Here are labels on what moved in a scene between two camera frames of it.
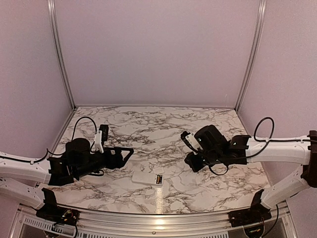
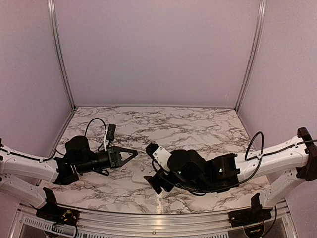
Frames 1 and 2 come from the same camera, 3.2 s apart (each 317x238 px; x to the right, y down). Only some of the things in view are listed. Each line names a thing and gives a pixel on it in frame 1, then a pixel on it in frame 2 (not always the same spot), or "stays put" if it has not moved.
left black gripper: (119, 162) stays put
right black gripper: (195, 166) -> (159, 176)
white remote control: (146, 178) stays put
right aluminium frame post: (262, 14) stays put
